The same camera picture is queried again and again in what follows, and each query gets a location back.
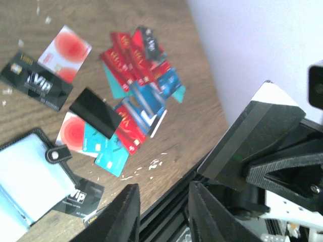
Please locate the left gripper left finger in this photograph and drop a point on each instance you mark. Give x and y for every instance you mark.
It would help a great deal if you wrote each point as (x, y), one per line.
(119, 221)

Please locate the black leather card holder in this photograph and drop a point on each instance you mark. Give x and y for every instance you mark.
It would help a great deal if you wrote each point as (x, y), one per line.
(34, 178)

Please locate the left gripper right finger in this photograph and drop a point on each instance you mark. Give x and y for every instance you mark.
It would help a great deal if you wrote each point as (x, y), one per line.
(210, 221)

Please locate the black VIP card pile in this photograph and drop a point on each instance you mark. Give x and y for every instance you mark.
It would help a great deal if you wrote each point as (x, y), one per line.
(268, 118)

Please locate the teal card upper pile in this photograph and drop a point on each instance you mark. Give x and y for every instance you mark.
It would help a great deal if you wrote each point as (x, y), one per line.
(111, 154)

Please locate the red card with gold text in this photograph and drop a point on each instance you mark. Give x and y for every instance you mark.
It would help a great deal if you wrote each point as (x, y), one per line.
(128, 131)

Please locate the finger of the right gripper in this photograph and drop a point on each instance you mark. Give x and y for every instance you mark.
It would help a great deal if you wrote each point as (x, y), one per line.
(294, 173)

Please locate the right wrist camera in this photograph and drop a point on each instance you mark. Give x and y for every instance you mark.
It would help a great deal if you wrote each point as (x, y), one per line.
(315, 85)

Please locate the plain black card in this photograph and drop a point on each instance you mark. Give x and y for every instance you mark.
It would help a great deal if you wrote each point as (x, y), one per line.
(95, 112)

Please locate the white card red circle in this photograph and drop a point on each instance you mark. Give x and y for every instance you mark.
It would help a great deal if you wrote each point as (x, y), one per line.
(71, 132)

